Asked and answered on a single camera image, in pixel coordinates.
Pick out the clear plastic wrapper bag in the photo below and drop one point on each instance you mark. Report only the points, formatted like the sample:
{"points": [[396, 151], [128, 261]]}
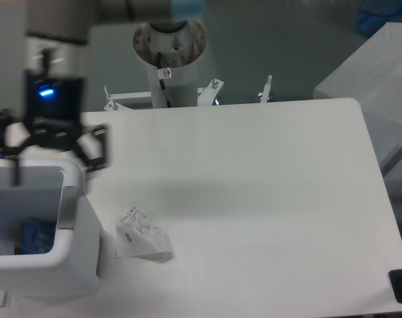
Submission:
{"points": [[140, 236]]}

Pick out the grey covered box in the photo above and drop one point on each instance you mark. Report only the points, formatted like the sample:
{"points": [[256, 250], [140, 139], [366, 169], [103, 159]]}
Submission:
{"points": [[372, 76]]}

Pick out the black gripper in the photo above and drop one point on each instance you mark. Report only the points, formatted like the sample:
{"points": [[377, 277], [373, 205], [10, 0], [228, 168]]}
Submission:
{"points": [[52, 117]]}

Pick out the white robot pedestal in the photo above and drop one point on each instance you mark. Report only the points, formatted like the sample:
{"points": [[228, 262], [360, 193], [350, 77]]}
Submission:
{"points": [[170, 53]]}

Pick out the white trash can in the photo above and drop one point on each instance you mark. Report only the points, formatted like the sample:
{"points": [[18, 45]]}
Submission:
{"points": [[52, 191]]}

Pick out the white pedestal base bracket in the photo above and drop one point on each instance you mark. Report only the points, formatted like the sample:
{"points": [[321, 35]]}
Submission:
{"points": [[206, 96]]}

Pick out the blue yellow snack package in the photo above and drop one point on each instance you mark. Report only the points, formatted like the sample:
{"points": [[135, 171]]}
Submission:
{"points": [[36, 237]]}

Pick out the metal clamp screw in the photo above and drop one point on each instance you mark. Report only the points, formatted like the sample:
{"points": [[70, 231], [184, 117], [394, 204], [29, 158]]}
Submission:
{"points": [[266, 95]]}

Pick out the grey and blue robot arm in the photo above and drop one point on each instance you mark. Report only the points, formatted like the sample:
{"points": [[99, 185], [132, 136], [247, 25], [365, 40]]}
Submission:
{"points": [[57, 36]]}

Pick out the blue plastic bag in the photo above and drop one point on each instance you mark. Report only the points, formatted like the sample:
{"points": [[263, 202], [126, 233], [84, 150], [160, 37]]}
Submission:
{"points": [[373, 15]]}

